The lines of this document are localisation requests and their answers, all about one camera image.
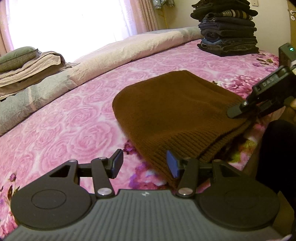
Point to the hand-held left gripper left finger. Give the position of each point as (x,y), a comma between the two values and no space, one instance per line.
(117,160)

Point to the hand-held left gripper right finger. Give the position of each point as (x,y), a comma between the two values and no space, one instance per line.
(173,165)

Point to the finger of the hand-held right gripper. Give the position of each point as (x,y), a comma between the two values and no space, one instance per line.
(235,110)

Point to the brown knitted sweater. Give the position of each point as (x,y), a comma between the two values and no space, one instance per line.
(175,111)

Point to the stack of dark folded clothes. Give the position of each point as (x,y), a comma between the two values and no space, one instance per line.
(226,30)

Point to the pink rose printed blanket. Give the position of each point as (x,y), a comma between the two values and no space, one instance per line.
(69,129)

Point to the person's dark trouser leg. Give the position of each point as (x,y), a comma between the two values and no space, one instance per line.
(277,150)

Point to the grey and pink quilt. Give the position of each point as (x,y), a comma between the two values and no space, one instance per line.
(92,62)

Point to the folded pale pink sheet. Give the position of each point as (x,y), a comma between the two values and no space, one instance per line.
(30,67)

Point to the pink curtain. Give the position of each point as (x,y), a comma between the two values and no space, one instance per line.
(143,16)

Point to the green pillow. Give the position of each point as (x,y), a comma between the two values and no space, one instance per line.
(16,56)

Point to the white wall switch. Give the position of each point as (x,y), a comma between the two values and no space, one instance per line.
(254,2)

